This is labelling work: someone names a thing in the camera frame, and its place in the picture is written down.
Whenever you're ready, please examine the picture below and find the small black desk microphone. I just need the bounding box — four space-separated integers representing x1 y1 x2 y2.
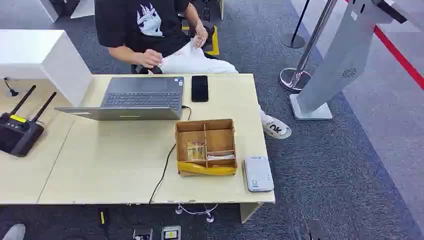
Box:
3 77 20 98

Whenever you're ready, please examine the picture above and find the black controller with antennas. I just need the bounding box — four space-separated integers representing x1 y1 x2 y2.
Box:
0 84 58 158

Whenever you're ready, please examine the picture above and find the yellow and black case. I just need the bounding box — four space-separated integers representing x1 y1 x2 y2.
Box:
180 20 221 57

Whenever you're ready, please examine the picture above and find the white cable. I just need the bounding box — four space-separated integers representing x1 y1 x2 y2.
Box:
175 203 219 224

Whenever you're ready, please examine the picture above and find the stack of cards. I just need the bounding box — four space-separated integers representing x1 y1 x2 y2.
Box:
206 153 236 162

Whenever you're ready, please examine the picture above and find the white shoe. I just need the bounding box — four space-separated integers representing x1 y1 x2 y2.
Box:
1 223 27 240

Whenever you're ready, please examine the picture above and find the red barrier belt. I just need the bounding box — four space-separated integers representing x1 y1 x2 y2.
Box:
343 0 424 91

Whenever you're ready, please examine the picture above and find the grey kiosk stand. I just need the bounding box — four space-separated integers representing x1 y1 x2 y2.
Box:
289 0 409 121

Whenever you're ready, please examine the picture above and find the white card reader device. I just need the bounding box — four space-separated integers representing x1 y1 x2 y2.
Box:
243 155 275 193

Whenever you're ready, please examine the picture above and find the chrome stanchion post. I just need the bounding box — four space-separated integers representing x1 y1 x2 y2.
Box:
278 0 339 93

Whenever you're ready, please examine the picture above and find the desk leg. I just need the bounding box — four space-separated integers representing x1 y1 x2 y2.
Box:
239 202 265 225

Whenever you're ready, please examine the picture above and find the grey laptop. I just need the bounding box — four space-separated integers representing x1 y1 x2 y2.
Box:
54 76 185 122

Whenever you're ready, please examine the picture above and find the person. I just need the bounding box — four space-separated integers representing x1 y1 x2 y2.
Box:
94 0 293 140

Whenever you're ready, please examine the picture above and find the black stanchion post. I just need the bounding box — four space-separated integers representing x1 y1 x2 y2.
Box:
280 0 311 50

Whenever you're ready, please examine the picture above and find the black smartphone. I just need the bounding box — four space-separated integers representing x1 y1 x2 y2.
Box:
190 75 210 103

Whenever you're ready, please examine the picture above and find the wooden compartment box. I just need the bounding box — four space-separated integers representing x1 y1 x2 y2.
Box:
174 118 238 177

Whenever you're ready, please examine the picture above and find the black power cable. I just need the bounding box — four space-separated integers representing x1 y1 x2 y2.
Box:
149 105 193 205

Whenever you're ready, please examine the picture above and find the floor socket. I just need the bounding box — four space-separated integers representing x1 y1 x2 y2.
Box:
160 225 182 240
132 226 154 240

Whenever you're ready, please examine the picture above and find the white partition box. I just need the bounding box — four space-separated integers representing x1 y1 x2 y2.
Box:
0 29 94 107

